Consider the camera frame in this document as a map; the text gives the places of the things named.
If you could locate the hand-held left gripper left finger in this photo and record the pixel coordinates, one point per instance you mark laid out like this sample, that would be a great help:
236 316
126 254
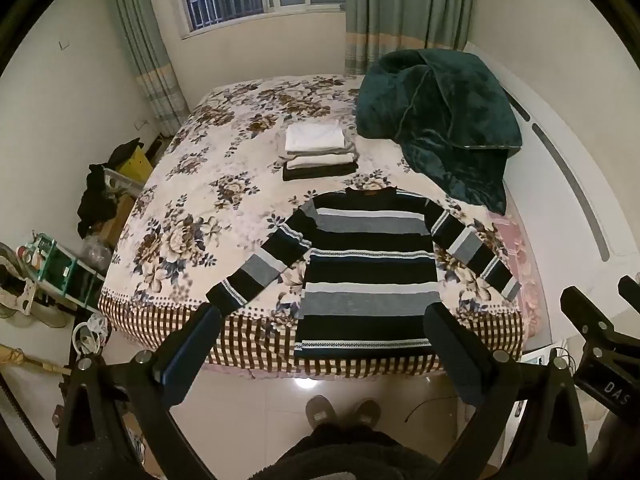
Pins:
192 355

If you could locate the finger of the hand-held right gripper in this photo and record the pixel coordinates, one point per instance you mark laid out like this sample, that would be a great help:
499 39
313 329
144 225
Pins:
582 310
631 290

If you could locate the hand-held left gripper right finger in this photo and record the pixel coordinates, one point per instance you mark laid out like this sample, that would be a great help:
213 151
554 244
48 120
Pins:
455 360

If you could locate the striped knit sweater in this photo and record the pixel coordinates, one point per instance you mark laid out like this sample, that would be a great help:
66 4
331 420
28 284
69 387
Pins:
370 270

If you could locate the person's right forearm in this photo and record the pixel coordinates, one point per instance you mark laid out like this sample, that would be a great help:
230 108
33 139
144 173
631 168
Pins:
617 445

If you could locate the black clothes pile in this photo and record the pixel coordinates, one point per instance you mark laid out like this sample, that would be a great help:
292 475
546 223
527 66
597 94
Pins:
97 197

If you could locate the person's right slipper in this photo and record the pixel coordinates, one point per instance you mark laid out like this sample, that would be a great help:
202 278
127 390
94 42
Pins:
366 412

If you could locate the person's slipper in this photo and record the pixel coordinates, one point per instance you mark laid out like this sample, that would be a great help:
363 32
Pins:
320 410
366 412

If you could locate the person's left slipper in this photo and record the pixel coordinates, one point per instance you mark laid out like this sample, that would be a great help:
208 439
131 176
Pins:
320 410

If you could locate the clear plastic bag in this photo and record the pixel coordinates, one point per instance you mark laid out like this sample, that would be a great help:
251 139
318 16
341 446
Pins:
95 252

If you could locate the white headboard with grey stripes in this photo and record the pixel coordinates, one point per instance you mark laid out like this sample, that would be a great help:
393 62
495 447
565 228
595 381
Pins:
575 160

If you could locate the person's dark fleece clothing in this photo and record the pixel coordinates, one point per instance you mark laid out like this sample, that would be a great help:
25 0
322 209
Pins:
345 452

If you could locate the green storage rack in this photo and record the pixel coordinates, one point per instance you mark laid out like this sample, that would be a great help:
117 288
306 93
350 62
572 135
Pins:
65 270

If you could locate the bed with floral bedspread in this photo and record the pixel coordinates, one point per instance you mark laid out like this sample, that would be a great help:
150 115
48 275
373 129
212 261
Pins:
210 200

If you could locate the cardboard box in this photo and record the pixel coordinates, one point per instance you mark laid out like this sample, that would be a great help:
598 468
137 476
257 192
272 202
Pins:
120 212

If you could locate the yellow box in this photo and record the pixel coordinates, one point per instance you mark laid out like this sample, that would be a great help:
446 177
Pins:
137 166

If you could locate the black folded garment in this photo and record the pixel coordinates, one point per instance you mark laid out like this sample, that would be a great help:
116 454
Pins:
320 172

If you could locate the beige folded garment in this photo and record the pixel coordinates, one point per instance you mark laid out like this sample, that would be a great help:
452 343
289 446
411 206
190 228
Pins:
320 160

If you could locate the dark green plush blanket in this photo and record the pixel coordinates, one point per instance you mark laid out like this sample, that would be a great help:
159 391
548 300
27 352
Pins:
440 110

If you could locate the white folded garment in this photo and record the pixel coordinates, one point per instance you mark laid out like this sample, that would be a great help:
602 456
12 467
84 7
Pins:
315 136

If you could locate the green curtain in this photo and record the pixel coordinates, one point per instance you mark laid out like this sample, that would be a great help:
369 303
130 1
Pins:
400 5
145 50

